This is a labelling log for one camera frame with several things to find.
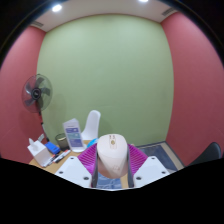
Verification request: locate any black standing fan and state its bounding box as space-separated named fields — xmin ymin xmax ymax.
xmin=21 ymin=73 xmax=54 ymax=141

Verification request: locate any dark mesh cup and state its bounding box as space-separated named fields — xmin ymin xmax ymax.
xmin=54 ymin=132 xmax=70 ymax=152

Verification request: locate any blue snack packet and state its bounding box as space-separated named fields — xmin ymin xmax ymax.
xmin=87 ymin=138 xmax=99 ymax=148

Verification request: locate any white plastic chair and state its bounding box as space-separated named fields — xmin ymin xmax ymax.
xmin=80 ymin=109 xmax=102 ymax=142

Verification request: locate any blue whiteboard eraser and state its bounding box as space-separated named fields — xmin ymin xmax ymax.
xmin=44 ymin=141 xmax=61 ymax=155

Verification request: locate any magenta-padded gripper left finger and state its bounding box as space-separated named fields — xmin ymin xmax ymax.
xmin=54 ymin=143 xmax=100 ymax=189

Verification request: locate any black office chair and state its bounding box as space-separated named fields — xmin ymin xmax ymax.
xmin=188 ymin=141 xmax=223 ymax=167

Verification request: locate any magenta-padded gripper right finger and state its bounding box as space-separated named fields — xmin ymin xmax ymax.
xmin=127 ymin=143 xmax=171 ymax=189

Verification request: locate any white tissue box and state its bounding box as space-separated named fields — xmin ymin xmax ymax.
xmin=27 ymin=137 xmax=53 ymax=168

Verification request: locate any beige computer mouse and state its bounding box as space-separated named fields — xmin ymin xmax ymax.
xmin=96 ymin=133 xmax=129 ymax=179

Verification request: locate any clear acrylic sign stand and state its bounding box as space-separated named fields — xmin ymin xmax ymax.
xmin=62 ymin=117 xmax=87 ymax=153

